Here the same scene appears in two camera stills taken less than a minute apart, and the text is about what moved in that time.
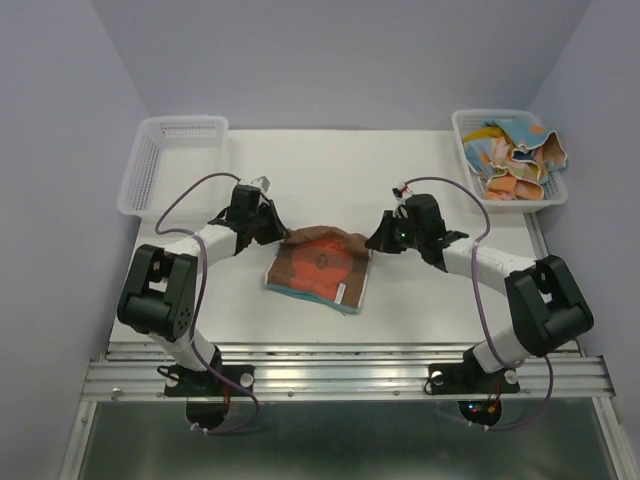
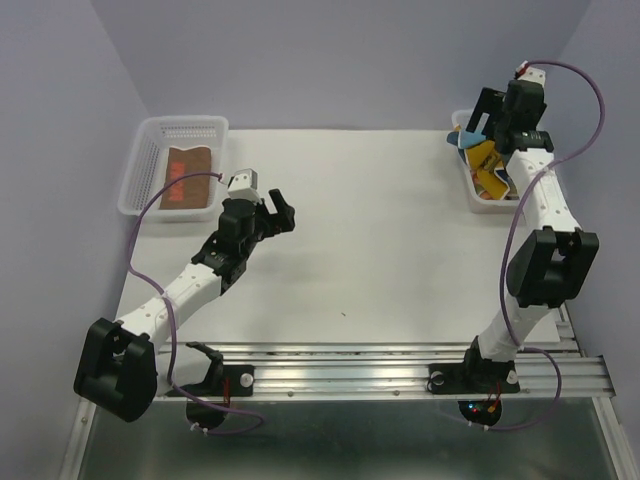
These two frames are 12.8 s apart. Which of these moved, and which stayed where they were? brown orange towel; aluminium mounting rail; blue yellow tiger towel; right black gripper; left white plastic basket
Moved: brown orange towel; right black gripper; blue yellow tiger towel
Stayed: aluminium mounting rail; left white plastic basket
